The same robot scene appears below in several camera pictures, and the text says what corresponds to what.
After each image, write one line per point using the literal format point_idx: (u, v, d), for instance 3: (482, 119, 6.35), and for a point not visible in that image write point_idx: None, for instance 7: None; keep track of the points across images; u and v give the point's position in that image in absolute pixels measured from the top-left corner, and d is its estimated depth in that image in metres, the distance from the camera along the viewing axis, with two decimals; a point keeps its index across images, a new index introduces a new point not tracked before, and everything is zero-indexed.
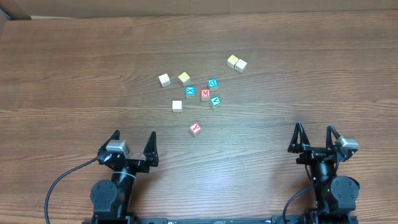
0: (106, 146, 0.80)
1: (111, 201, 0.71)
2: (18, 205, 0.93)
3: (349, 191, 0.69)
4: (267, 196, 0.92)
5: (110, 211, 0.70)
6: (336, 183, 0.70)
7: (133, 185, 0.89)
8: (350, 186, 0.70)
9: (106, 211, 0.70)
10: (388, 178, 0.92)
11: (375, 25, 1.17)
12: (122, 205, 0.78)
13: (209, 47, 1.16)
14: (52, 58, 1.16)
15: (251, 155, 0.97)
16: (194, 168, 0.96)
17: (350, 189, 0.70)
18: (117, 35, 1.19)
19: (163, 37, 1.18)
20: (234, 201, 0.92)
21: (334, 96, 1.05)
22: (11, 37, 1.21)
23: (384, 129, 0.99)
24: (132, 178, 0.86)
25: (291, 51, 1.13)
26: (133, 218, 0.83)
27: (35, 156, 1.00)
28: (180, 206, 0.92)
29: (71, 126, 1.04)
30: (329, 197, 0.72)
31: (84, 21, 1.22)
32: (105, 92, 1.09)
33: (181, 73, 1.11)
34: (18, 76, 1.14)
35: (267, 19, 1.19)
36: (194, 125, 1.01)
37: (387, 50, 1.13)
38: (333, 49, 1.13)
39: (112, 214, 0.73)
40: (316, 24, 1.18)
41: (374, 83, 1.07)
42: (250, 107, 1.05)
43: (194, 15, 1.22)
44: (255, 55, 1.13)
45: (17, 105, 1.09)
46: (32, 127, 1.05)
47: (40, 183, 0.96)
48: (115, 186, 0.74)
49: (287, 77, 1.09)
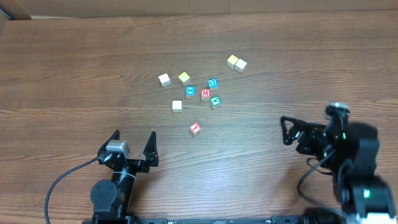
0: (106, 146, 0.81)
1: (111, 201, 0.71)
2: (18, 205, 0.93)
3: (365, 131, 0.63)
4: (267, 196, 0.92)
5: (110, 211, 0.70)
6: (351, 127, 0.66)
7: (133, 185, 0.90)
8: (367, 128, 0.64)
9: (106, 211, 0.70)
10: (388, 178, 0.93)
11: (375, 25, 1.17)
12: (122, 205, 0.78)
13: (209, 47, 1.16)
14: (52, 58, 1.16)
15: (251, 155, 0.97)
16: (194, 168, 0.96)
17: (367, 131, 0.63)
18: (117, 35, 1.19)
19: (163, 37, 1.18)
20: (234, 201, 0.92)
21: (334, 96, 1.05)
22: (11, 37, 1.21)
23: (384, 129, 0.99)
24: (132, 178, 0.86)
25: (291, 51, 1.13)
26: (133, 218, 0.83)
27: (35, 156, 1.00)
28: (180, 206, 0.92)
29: (71, 126, 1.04)
30: (349, 145, 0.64)
31: (84, 21, 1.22)
32: (105, 92, 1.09)
33: (181, 73, 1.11)
34: (17, 77, 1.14)
35: (267, 19, 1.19)
36: (194, 125, 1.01)
37: (387, 50, 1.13)
38: (333, 50, 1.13)
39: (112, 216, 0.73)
40: (316, 24, 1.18)
41: (374, 83, 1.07)
42: (250, 107, 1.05)
43: (194, 15, 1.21)
44: (255, 55, 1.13)
45: (17, 105, 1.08)
46: (32, 127, 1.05)
47: (40, 183, 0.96)
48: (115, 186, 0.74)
49: (287, 77, 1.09)
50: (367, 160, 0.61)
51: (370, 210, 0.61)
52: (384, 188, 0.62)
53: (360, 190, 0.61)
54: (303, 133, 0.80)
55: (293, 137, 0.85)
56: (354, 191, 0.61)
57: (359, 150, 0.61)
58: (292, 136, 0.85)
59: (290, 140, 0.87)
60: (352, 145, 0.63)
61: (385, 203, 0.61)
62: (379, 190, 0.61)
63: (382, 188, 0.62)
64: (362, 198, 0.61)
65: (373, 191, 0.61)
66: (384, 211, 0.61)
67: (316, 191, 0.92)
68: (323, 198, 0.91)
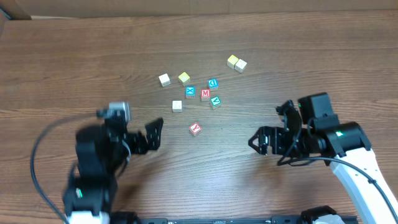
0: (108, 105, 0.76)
1: (97, 139, 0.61)
2: (18, 205, 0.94)
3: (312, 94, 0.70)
4: (267, 196, 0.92)
5: (94, 152, 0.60)
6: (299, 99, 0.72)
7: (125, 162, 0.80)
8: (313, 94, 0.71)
9: (89, 149, 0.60)
10: (388, 178, 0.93)
11: (375, 25, 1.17)
12: (109, 162, 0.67)
13: (209, 47, 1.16)
14: (52, 58, 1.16)
15: (251, 155, 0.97)
16: (195, 168, 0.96)
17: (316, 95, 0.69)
18: (117, 35, 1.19)
19: (163, 37, 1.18)
20: (234, 201, 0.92)
21: (334, 96, 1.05)
22: (11, 37, 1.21)
23: (384, 129, 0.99)
24: (124, 148, 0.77)
25: (291, 51, 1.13)
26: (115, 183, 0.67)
27: (35, 156, 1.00)
28: (180, 206, 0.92)
29: (71, 127, 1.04)
30: (305, 108, 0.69)
31: (84, 21, 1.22)
32: (105, 93, 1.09)
33: (181, 73, 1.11)
34: (17, 77, 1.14)
35: (267, 19, 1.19)
36: (194, 125, 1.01)
37: (387, 50, 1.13)
38: (333, 50, 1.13)
39: (96, 161, 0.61)
40: (316, 24, 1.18)
41: (374, 83, 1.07)
42: (250, 107, 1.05)
43: (194, 15, 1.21)
44: (255, 55, 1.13)
45: (17, 105, 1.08)
46: (32, 127, 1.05)
47: (40, 183, 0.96)
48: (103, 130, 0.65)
49: (287, 77, 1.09)
50: (326, 112, 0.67)
51: (347, 149, 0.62)
52: (355, 127, 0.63)
53: (333, 133, 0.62)
54: (270, 135, 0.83)
55: (264, 144, 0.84)
56: (327, 135, 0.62)
57: (315, 106, 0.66)
58: (262, 143, 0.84)
59: (263, 149, 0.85)
60: (308, 106, 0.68)
61: (359, 138, 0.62)
62: (351, 129, 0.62)
63: (353, 128, 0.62)
64: (337, 139, 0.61)
65: (346, 131, 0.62)
66: (360, 147, 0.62)
67: (316, 191, 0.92)
68: (323, 198, 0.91)
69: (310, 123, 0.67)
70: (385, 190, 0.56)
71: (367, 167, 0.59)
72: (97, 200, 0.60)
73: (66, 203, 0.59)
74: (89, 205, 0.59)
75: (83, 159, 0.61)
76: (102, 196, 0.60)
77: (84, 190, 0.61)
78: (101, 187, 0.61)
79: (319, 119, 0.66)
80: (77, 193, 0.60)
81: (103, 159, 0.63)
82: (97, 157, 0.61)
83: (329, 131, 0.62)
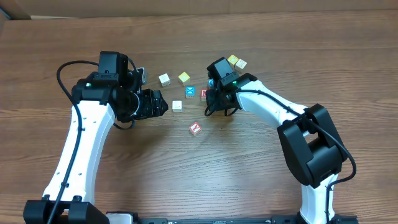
0: (140, 70, 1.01)
1: (122, 55, 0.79)
2: (18, 205, 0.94)
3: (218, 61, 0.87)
4: (267, 196, 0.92)
5: (117, 56, 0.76)
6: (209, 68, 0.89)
7: (130, 116, 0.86)
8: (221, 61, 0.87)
9: (113, 55, 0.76)
10: (388, 177, 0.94)
11: (375, 25, 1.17)
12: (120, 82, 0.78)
13: (209, 46, 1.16)
14: (52, 58, 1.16)
15: (251, 155, 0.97)
16: (194, 168, 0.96)
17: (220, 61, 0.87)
18: (117, 35, 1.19)
19: (163, 37, 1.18)
20: (234, 201, 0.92)
21: (334, 96, 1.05)
22: (11, 37, 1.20)
23: (383, 129, 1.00)
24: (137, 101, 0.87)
25: (291, 51, 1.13)
26: (127, 96, 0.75)
27: (35, 156, 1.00)
28: (180, 206, 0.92)
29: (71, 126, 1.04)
30: (213, 74, 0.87)
31: (84, 21, 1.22)
32: None
33: (181, 73, 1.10)
34: (17, 77, 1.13)
35: (267, 19, 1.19)
36: (194, 125, 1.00)
37: (387, 50, 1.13)
38: (333, 49, 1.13)
39: (112, 69, 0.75)
40: (316, 24, 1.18)
41: (375, 83, 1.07)
42: None
43: (194, 15, 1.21)
44: (255, 55, 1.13)
45: (16, 105, 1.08)
46: (32, 127, 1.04)
47: (40, 183, 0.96)
48: (126, 60, 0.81)
49: (287, 76, 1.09)
50: (227, 72, 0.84)
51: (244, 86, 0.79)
52: (247, 75, 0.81)
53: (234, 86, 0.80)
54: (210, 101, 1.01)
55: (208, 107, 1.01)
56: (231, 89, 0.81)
57: (217, 70, 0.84)
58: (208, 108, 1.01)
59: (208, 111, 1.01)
60: (214, 72, 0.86)
61: (249, 78, 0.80)
62: (243, 78, 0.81)
63: (245, 77, 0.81)
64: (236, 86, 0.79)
65: (240, 81, 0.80)
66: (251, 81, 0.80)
67: None
68: None
69: (220, 84, 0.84)
70: (270, 93, 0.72)
71: (256, 88, 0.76)
72: (106, 91, 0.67)
73: (76, 93, 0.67)
74: (97, 96, 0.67)
75: (103, 67, 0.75)
76: (109, 90, 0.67)
77: (94, 83, 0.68)
78: (109, 84, 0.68)
79: (224, 79, 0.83)
80: (86, 84, 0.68)
81: (117, 68, 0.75)
82: (115, 66, 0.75)
83: (231, 86, 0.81)
